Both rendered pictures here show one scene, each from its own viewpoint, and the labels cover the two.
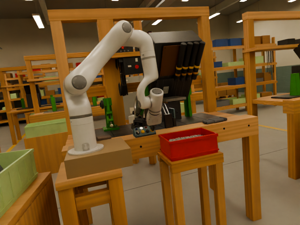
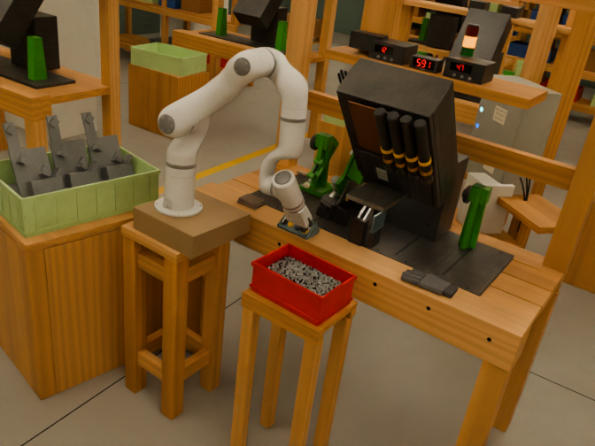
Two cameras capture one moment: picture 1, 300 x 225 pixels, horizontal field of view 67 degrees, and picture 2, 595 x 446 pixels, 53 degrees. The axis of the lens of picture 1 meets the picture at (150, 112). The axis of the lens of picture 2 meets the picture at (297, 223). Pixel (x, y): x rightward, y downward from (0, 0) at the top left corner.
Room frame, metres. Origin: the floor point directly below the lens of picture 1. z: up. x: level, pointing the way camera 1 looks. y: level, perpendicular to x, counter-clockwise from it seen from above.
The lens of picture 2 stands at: (0.15, -1.54, 2.00)
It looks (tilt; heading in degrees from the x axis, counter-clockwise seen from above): 26 degrees down; 48
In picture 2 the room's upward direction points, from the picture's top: 7 degrees clockwise
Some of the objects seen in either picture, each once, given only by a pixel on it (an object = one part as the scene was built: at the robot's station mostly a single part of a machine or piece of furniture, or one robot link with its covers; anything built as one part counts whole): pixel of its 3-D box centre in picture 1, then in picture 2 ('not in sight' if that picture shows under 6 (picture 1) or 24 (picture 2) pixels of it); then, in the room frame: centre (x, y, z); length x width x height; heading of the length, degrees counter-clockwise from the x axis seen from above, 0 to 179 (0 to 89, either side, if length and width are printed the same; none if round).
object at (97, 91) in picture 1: (141, 86); (426, 134); (2.28, 0.05, 1.23); 1.30 x 0.05 x 0.09; 106
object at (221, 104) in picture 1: (240, 74); not in sight; (7.22, -2.97, 1.14); 2.45 x 0.55 x 2.28; 108
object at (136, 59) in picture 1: (131, 65); not in sight; (2.10, 0.12, 1.42); 0.17 x 0.12 x 0.15; 106
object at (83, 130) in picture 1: (83, 133); (179, 186); (1.22, 0.37, 1.03); 0.19 x 0.19 x 0.18
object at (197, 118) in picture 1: (156, 125); (373, 226); (1.93, -0.05, 0.89); 1.10 x 0.42 x 0.02; 106
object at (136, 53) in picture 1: (141, 55); (429, 73); (2.18, 0.02, 1.52); 0.90 x 0.25 x 0.04; 106
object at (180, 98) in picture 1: (166, 98); (388, 190); (1.85, -0.15, 1.11); 0.39 x 0.16 x 0.03; 16
